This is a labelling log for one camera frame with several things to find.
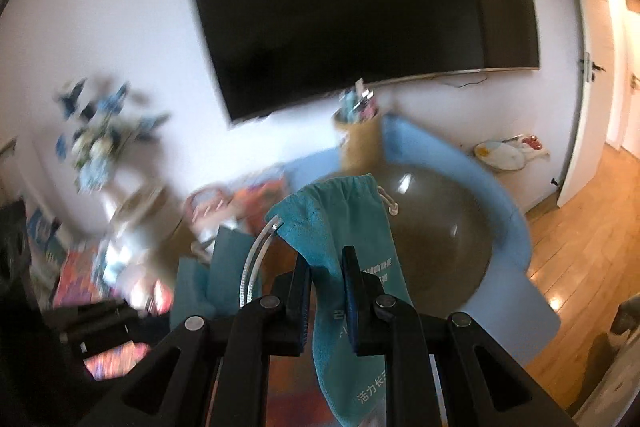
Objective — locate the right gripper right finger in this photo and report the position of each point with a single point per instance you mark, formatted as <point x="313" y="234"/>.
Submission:
<point x="382" y="324"/>

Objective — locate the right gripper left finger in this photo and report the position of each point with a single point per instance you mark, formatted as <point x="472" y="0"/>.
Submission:
<point x="274" y="325"/>

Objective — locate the teal drawstring pouch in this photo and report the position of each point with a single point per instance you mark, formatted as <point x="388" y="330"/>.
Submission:
<point x="319" y="221"/>

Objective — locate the dark teal cloth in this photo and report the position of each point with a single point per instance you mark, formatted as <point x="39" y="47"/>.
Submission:
<point x="211" y="292"/>

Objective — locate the floral orange tablecloth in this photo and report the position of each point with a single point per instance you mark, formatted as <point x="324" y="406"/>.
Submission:
<point x="141" y="265"/>

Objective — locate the stack of children's books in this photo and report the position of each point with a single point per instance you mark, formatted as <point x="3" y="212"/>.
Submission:
<point x="49" y="249"/>

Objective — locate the brown glass bowl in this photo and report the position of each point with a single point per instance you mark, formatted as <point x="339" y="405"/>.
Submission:
<point x="441" y="235"/>

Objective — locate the white ribbed ceramic vase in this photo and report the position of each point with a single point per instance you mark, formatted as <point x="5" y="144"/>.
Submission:
<point x="126" y="209"/>

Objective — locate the cork pen holder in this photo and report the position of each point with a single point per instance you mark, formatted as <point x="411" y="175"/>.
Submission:
<point x="359" y="120"/>

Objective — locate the blue and white artificial flowers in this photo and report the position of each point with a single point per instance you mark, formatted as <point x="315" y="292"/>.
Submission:
<point x="99" y="133"/>

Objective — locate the white round side tray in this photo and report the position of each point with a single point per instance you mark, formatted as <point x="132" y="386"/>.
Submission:
<point x="512" y="154"/>

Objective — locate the white door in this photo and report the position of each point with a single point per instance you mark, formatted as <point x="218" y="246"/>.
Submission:
<point x="596" y="75"/>

